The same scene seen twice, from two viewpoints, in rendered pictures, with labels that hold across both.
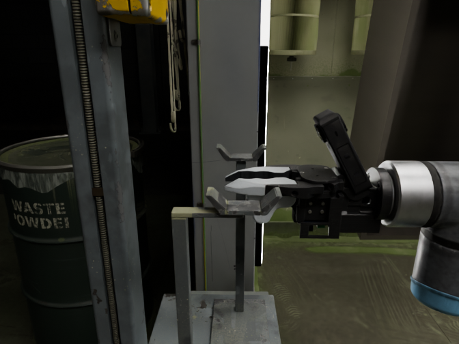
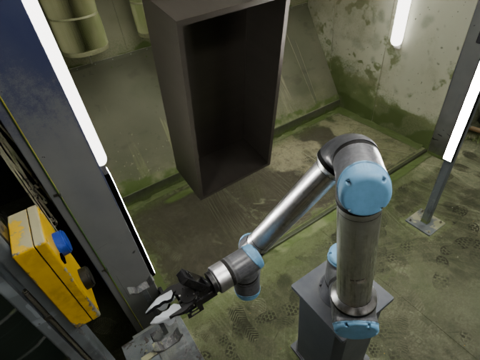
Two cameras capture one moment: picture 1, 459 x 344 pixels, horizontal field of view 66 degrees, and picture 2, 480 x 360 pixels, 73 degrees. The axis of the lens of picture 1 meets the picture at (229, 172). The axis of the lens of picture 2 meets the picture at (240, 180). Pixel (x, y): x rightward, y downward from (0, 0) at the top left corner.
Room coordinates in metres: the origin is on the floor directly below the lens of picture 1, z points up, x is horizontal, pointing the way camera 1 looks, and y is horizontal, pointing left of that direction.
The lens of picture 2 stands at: (-0.11, -0.02, 1.95)
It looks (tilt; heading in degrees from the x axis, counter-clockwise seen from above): 40 degrees down; 330
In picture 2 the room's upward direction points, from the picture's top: 7 degrees counter-clockwise
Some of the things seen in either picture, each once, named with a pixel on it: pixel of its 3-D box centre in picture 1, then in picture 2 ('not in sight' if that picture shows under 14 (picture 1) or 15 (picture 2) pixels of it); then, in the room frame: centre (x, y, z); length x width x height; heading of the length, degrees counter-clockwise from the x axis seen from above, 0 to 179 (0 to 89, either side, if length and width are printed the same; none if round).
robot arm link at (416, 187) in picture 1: (396, 192); (218, 276); (0.45, -0.23, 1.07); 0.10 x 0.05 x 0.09; 179
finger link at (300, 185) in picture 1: (297, 186); (181, 306); (0.43, -0.09, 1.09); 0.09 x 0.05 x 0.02; 96
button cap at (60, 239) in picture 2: not in sight; (61, 243); (0.45, 0.07, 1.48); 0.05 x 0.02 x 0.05; 179
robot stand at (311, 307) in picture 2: not in sight; (333, 326); (0.34, -0.72, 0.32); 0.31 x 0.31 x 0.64; 89
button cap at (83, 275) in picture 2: not in sight; (86, 277); (0.45, 0.07, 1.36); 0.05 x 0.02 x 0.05; 179
